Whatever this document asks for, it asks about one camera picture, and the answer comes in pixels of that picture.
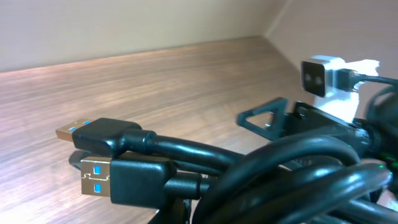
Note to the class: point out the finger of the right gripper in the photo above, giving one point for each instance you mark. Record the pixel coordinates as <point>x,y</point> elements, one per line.
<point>266,120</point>

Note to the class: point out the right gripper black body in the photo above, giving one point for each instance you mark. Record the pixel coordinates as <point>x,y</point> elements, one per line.
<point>306,118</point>

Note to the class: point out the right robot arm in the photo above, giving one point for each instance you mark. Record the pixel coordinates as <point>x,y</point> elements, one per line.
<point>375,136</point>

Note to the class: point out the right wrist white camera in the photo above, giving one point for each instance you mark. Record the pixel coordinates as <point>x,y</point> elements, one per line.
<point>318,77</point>

